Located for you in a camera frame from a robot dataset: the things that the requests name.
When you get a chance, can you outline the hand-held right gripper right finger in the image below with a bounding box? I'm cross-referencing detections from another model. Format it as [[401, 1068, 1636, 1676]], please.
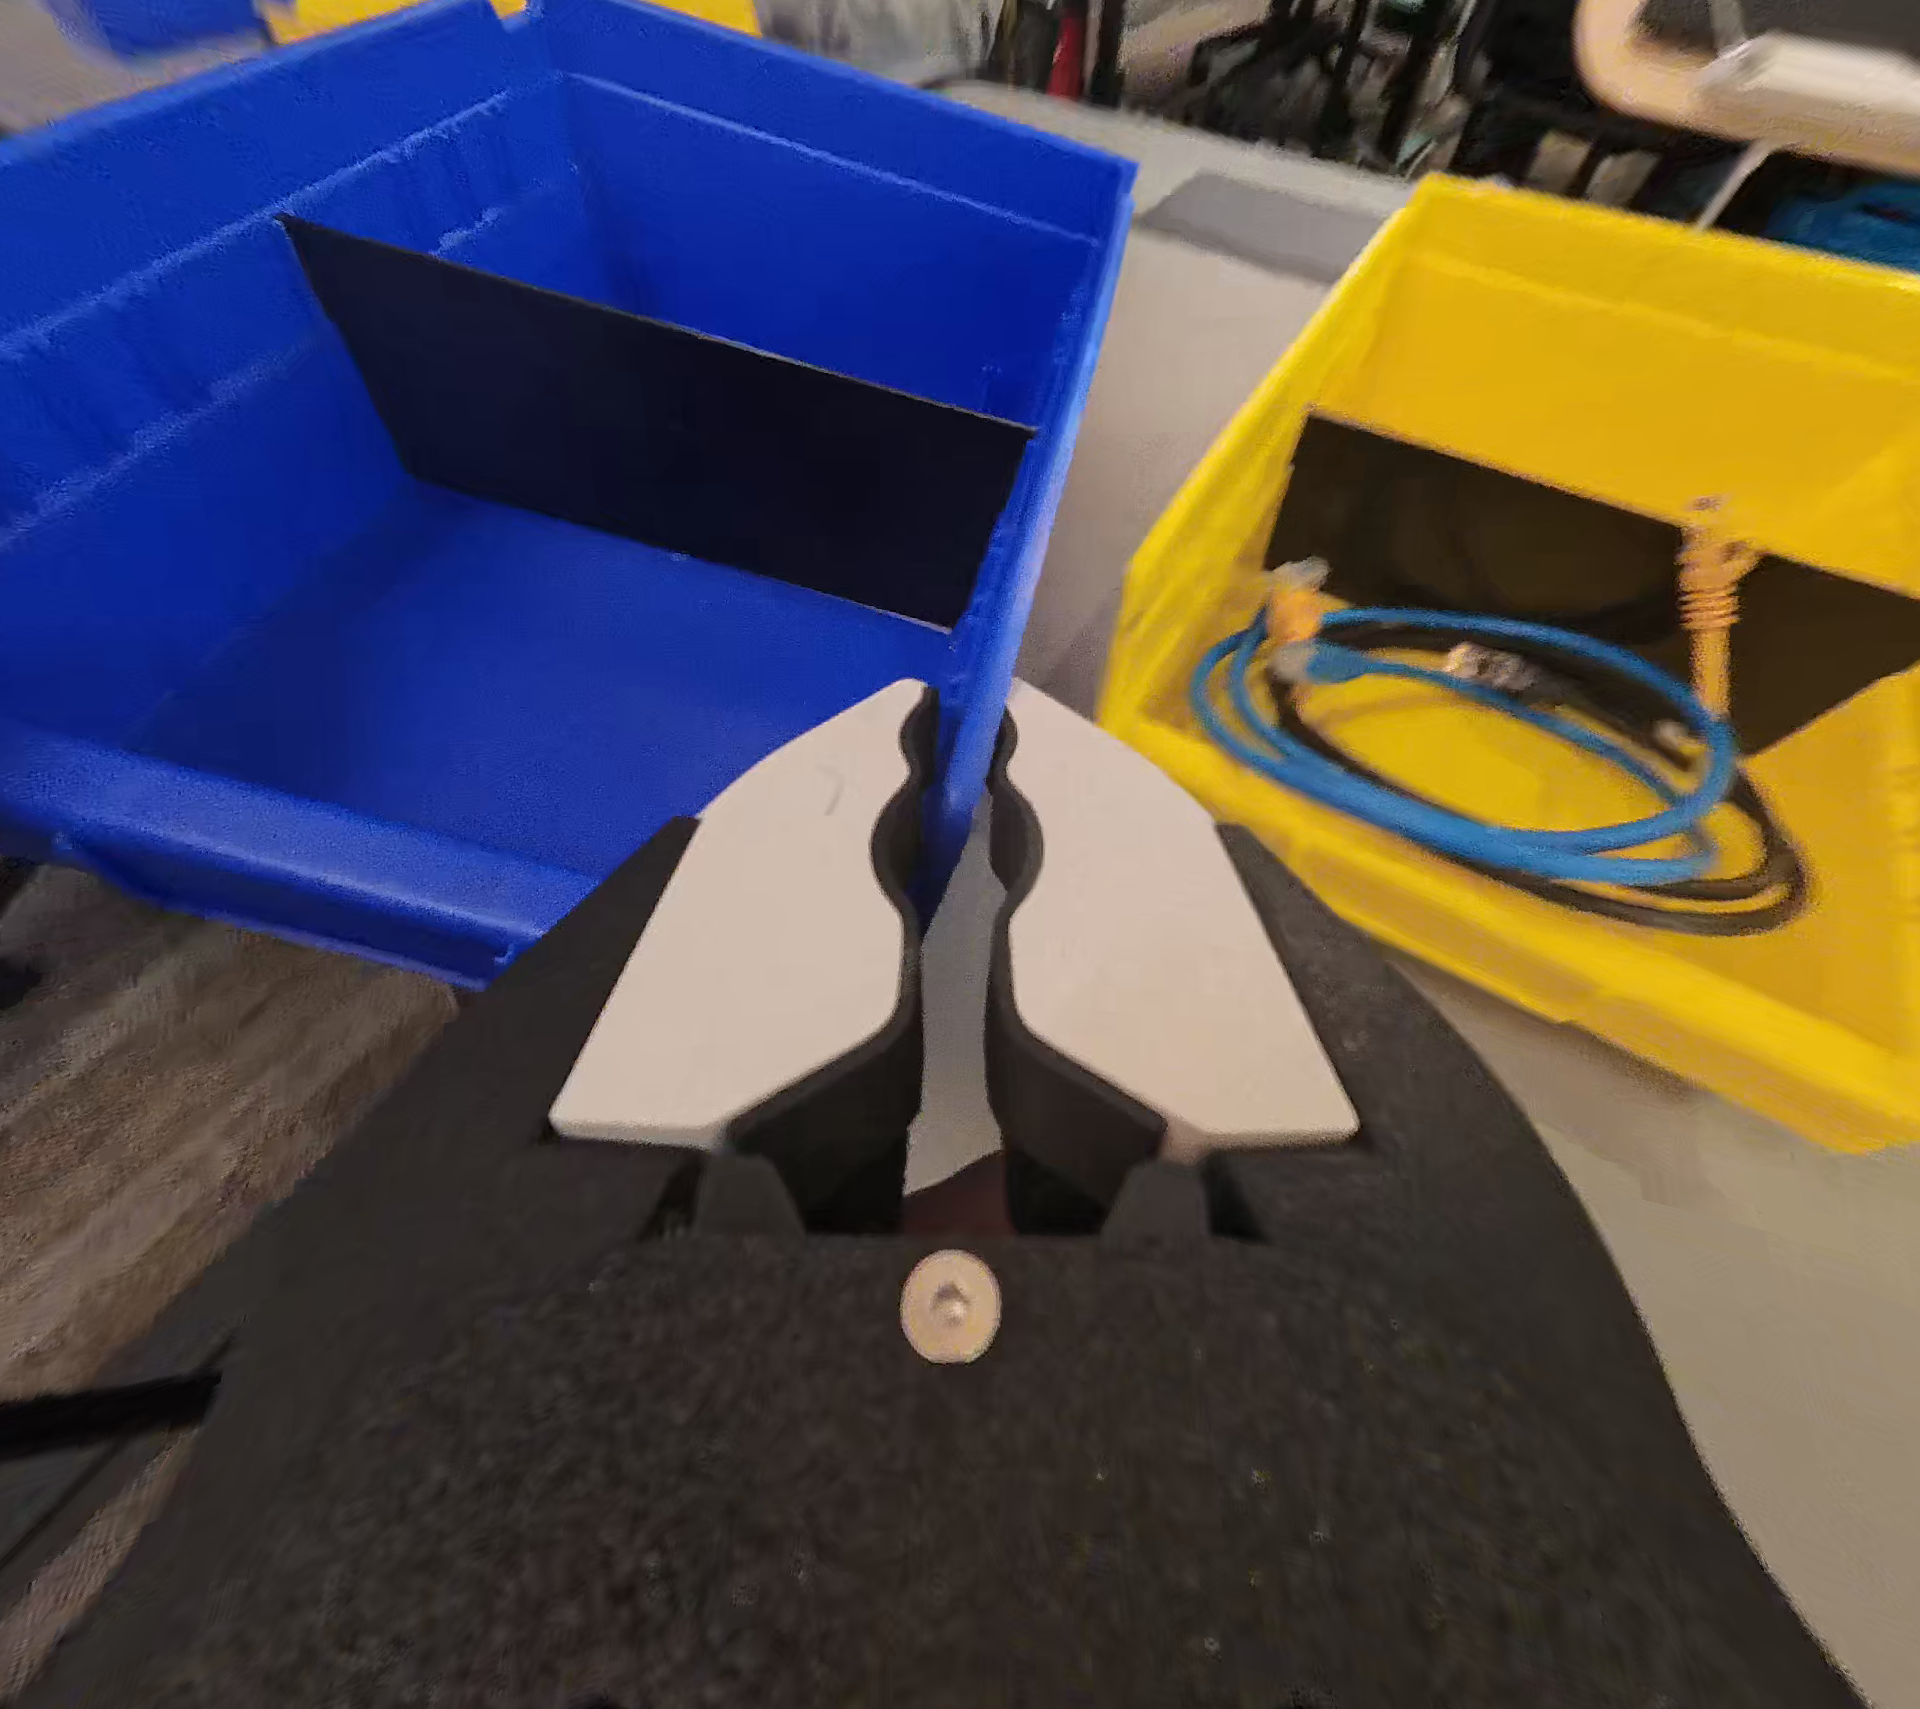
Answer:
[[982, 683, 1362, 1229]]

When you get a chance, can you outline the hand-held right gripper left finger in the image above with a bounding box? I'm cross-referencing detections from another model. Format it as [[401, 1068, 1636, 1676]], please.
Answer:
[[548, 681, 943, 1236]]

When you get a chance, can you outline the blue ethernet cable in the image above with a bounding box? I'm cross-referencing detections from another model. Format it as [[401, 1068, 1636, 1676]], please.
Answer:
[[1194, 604, 1747, 890]]

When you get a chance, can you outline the black ethernet cable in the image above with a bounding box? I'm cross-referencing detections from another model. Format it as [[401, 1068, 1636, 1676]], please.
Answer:
[[1267, 629, 1817, 944]]

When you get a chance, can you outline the orange ethernet cable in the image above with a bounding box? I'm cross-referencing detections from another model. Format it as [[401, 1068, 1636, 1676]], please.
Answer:
[[1267, 496, 1756, 730]]

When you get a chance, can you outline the black bin divider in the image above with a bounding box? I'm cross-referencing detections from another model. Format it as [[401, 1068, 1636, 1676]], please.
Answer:
[[1267, 410, 1920, 760], [283, 221, 1039, 629]]

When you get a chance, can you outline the dark grey desk cable hatch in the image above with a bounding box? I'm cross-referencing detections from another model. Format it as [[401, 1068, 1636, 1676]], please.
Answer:
[[1137, 167, 1400, 286]]

